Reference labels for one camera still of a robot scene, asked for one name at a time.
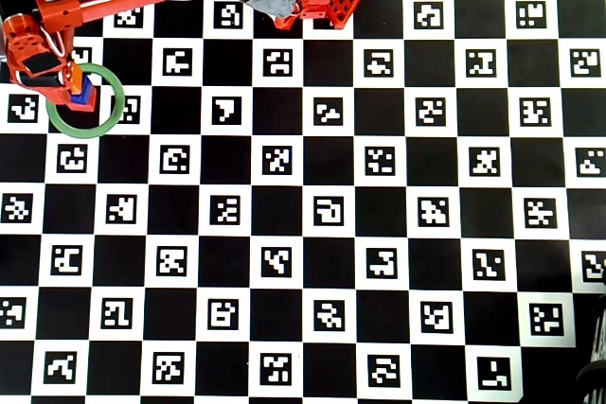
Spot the green ring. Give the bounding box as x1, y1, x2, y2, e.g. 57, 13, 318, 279
45, 62, 126, 139

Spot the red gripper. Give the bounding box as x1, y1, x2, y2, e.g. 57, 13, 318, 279
2, 13, 86, 107

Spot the red cube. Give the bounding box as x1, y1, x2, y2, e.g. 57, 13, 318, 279
68, 86, 98, 114

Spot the black ribbed holder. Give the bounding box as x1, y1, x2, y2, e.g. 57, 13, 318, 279
575, 294, 606, 404

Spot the blue cube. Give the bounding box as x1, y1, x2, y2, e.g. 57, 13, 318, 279
69, 78, 94, 105

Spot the black white marker mat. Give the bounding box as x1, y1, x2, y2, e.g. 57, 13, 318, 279
0, 0, 606, 400

